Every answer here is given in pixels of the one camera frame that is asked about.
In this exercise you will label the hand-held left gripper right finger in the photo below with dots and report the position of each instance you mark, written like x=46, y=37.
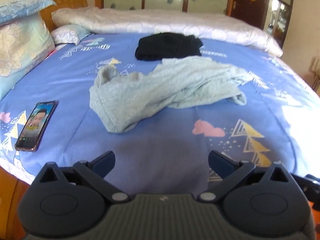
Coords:
x=220, y=162

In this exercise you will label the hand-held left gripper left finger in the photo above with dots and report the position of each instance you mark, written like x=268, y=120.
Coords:
x=105, y=162

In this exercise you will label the light grey pants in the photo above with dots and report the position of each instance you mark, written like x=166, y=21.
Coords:
x=160, y=90

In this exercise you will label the smartphone in clear case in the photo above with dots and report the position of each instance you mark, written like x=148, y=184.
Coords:
x=35, y=126

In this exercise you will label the blue printed bed sheet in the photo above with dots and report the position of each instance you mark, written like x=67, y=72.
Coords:
x=75, y=85

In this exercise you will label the black folded garment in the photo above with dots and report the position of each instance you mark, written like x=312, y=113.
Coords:
x=167, y=47

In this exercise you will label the small white patterned pillow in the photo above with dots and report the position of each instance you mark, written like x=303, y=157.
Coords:
x=67, y=33

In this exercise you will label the large floral pillow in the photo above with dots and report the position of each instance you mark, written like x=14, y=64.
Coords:
x=22, y=47

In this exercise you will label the white quilt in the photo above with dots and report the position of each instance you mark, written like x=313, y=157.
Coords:
x=155, y=22

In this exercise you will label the dark wooden door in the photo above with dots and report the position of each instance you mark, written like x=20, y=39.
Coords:
x=250, y=7

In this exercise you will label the wooden bed headboard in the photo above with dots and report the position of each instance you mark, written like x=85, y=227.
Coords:
x=67, y=2

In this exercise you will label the blue patterned pillow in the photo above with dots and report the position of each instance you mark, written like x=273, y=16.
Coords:
x=21, y=7

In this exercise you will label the wall socket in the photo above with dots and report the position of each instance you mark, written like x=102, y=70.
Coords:
x=315, y=65

